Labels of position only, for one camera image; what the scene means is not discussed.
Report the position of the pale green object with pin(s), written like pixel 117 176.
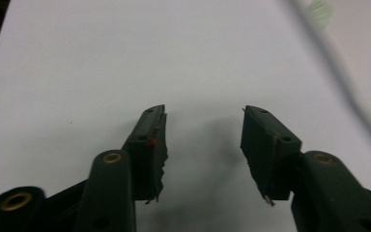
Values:
pixel 320 12

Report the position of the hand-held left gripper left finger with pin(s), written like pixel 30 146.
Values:
pixel 141 161

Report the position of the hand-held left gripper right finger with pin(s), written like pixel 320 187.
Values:
pixel 283 161

